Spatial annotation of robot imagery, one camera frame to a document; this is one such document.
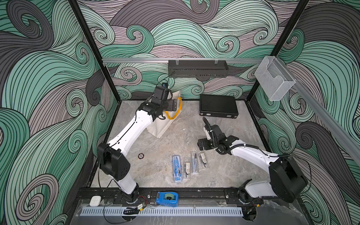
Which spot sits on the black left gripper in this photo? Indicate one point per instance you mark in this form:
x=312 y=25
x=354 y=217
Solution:
x=171 y=105

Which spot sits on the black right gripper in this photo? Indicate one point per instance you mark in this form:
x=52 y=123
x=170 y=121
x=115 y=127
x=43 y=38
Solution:
x=204 y=140

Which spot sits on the clear case gold label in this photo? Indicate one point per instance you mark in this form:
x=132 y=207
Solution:
x=203 y=159

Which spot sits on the clear case red label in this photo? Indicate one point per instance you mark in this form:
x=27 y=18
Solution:
x=194 y=162

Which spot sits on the clear case beige label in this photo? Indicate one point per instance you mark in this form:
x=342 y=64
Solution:
x=187 y=169

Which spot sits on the blue compass set case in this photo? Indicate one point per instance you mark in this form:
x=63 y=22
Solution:
x=177 y=168

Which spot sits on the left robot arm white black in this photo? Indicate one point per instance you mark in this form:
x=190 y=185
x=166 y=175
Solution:
x=155 y=115

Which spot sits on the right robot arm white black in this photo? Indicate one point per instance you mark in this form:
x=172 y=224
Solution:
x=285 y=178

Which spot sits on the white canvas tote bag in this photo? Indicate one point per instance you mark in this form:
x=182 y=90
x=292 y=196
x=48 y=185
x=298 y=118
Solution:
x=159 y=127

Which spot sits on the black ribbed hard case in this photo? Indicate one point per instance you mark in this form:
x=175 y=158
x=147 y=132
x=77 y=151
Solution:
x=218 y=106

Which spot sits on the white earbuds case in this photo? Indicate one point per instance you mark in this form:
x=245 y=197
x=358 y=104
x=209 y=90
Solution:
x=95 y=201

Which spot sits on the black wall tray shelf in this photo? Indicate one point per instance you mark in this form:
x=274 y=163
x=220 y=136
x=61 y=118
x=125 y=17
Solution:
x=198 y=69

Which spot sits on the aluminium wall rail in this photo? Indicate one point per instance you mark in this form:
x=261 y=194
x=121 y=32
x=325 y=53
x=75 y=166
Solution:
x=166 y=60

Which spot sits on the clear acrylic wall holder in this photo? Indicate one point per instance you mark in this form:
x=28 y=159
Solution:
x=274 y=77

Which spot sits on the white slotted cable duct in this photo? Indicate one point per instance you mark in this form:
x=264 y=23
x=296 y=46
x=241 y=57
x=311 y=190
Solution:
x=166 y=211

